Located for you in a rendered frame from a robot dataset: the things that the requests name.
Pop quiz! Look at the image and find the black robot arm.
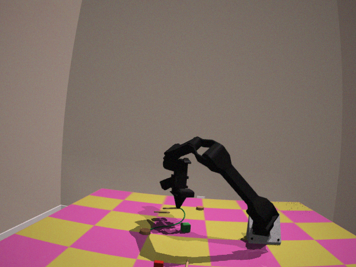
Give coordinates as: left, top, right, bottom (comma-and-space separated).
160, 136, 279, 236

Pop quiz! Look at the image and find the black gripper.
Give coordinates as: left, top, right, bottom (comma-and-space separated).
170, 173, 194, 209

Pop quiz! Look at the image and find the green cube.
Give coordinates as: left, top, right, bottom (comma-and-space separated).
181, 222, 191, 233

